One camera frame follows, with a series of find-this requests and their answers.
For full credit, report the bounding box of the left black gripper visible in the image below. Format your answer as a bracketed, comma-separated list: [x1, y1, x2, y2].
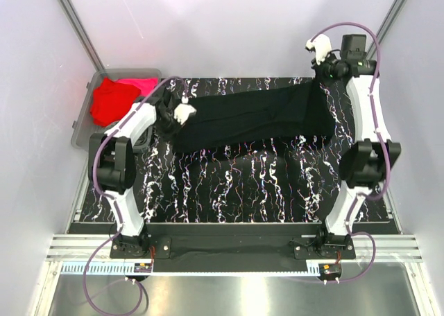
[153, 111, 185, 145]

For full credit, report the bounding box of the black t shirt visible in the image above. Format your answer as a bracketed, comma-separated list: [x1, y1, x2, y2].
[172, 80, 335, 153]

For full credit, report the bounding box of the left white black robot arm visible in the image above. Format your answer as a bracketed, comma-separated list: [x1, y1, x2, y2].
[88, 86, 181, 258]

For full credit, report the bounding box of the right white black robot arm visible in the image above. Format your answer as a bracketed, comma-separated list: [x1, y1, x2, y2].
[306, 34, 402, 258]

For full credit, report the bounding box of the pink t shirt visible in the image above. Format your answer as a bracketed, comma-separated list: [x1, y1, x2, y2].
[117, 78, 159, 96]

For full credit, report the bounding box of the red t shirt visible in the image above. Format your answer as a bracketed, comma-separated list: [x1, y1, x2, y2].
[90, 78, 141, 127]

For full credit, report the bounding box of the grey t shirt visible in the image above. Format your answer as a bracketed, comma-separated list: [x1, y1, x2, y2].
[103, 121, 120, 132]

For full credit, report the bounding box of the clear plastic storage bin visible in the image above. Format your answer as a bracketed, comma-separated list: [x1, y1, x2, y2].
[71, 68, 162, 151]

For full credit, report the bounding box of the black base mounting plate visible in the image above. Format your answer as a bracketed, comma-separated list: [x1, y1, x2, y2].
[110, 223, 356, 275]

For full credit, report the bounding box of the left yellow connector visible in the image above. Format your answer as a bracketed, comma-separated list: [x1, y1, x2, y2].
[134, 263, 153, 273]

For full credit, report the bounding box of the yellow connector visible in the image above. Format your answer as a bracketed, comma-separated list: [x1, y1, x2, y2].
[134, 263, 153, 273]
[320, 263, 342, 277]

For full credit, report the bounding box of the right yellow connector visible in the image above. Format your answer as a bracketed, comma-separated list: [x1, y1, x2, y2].
[320, 263, 342, 277]

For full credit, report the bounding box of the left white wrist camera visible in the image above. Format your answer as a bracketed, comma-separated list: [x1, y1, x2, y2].
[173, 103, 197, 125]

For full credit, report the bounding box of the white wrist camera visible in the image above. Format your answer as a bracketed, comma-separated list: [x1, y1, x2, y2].
[305, 34, 332, 65]
[173, 103, 197, 125]

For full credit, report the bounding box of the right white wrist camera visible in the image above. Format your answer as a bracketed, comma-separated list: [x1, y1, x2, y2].
[305, 34, 332, 65]

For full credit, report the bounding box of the aluminium frame rail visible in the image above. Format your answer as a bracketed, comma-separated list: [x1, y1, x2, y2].
[46, 234, 422, 263]

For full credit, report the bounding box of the white slotted cable duct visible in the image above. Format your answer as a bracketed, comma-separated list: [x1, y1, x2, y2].
[62, 261, 321, 277]

